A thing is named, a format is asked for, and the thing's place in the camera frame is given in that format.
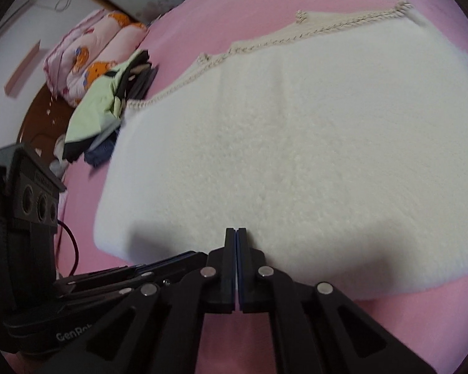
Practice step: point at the pink bed blanket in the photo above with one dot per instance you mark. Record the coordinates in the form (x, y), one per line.
(257, 0)

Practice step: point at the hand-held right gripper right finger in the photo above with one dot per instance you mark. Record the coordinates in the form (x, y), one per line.
(242, 249)

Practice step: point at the pink wall shelf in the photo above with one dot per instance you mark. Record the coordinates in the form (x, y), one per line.
(23, 66)

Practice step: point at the brown wooden headboard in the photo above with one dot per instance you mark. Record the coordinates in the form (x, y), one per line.
(43, 117)

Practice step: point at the folded dark blue garment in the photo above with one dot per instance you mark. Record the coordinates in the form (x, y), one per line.
(99, 156)

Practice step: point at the folded bear print quilt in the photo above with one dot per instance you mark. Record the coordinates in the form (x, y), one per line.
(101, 35)

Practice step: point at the folded light green garment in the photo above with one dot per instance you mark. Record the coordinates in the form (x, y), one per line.
(89, 117)

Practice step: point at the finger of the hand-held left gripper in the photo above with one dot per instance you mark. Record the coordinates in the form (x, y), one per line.
(101, 293)
(160, 263)

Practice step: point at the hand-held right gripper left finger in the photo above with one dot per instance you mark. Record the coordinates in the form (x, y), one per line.
(230, 249)

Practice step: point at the white fuzzy cardigan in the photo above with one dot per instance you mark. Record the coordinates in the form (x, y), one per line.
(296, 144)

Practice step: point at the crumpled beige cloth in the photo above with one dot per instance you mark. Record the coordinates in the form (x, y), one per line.
(58, 152)

